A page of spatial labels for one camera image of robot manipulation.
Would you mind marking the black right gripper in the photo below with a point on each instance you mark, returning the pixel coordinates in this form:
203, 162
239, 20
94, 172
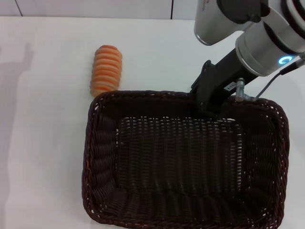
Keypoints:
221, 76

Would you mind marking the dark brown woven basket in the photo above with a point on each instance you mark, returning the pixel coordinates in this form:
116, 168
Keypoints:
181, 155

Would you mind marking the orange striped bread roll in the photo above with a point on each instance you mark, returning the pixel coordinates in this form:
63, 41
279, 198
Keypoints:
106, 69

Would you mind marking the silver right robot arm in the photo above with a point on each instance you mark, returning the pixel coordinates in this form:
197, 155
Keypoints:
257, 47

